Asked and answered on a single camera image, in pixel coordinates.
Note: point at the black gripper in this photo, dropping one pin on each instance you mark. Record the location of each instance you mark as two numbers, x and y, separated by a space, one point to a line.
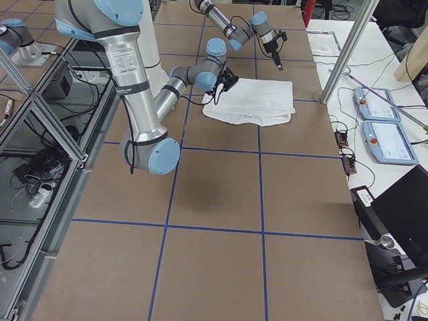
271 47
229 81

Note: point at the white printed t-shirt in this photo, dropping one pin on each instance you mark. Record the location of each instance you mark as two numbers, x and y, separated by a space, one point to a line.
260 102

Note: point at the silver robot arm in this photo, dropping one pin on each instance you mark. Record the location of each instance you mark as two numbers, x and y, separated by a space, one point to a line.
257 27
115 26

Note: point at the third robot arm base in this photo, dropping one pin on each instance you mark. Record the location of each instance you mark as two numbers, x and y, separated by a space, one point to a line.
17 41

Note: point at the clear plastic sleeve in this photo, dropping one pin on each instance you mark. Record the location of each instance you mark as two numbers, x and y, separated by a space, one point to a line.
324 43

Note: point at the upper orange circuit board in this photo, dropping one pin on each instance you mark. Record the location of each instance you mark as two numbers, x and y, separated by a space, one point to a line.
341 139

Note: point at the orange circuit board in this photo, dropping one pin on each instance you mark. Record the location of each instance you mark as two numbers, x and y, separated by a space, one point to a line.
341 139
348 165

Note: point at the upper blue teach pendant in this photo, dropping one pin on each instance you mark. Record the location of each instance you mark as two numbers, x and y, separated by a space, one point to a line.
371 107

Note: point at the blue teach pendant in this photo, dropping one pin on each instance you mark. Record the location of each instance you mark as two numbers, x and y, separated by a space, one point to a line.
371 107
388 143

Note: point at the lower orange circuit board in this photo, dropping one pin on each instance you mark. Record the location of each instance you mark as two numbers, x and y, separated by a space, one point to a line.
348 165

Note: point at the lower blue teach pendant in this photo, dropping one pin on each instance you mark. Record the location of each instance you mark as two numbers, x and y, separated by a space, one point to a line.
388 143

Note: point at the black box white label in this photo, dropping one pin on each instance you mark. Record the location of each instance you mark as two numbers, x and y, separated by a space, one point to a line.
362 200

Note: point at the black laptop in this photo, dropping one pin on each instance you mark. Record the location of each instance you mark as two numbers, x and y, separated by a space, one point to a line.
402 209

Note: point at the small metal cup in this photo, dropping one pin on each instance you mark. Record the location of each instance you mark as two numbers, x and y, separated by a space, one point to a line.
386 242

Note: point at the white power strip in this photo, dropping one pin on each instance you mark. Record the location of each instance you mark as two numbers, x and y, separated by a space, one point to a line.
44 192

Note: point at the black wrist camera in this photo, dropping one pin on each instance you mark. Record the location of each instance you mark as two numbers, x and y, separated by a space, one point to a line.
229 80
281 35

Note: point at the white pedestal column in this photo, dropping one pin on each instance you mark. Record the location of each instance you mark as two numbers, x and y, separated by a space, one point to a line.
149 51

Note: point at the aluminium frame post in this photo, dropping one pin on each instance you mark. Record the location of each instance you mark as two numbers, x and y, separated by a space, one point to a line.
351 42

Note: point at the aluminium frame table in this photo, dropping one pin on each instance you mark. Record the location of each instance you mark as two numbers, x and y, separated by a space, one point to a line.
53 139

